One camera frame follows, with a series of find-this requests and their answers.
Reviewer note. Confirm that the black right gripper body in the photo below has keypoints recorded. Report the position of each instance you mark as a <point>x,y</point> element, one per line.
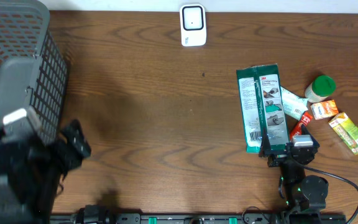
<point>278,157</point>

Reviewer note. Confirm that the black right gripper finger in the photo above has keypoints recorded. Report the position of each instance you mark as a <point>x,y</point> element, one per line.
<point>305,131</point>
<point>265,148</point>

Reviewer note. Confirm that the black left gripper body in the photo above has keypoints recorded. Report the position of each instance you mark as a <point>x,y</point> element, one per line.
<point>64,162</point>

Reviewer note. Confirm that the red white snack packet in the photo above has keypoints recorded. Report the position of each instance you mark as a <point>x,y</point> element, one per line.
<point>304,121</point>

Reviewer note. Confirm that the white teal snack packet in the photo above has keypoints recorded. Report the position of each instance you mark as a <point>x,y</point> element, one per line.
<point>293,105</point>

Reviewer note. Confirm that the orange tissue packet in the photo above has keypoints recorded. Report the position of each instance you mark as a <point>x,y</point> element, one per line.
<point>324,109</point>

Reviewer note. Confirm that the green white barcode packet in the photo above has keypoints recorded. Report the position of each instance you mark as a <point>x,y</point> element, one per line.
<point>262,107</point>

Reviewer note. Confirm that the green lid spice jar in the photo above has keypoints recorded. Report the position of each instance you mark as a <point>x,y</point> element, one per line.
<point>322,87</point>

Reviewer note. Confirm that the green juice carton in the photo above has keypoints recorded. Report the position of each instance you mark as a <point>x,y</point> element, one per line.
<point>346,130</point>

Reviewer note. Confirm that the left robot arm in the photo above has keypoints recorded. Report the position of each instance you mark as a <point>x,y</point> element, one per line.
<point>31,171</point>

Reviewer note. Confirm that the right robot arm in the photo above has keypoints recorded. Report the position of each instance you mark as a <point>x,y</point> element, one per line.
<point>305,194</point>

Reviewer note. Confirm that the white barcode scanner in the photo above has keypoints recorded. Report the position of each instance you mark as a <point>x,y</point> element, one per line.
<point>193,25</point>

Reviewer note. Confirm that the grey plastic mesh basket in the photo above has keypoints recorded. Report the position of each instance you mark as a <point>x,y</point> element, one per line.
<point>32,69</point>

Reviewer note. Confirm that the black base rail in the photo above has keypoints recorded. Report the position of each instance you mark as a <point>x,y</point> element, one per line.
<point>135,218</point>

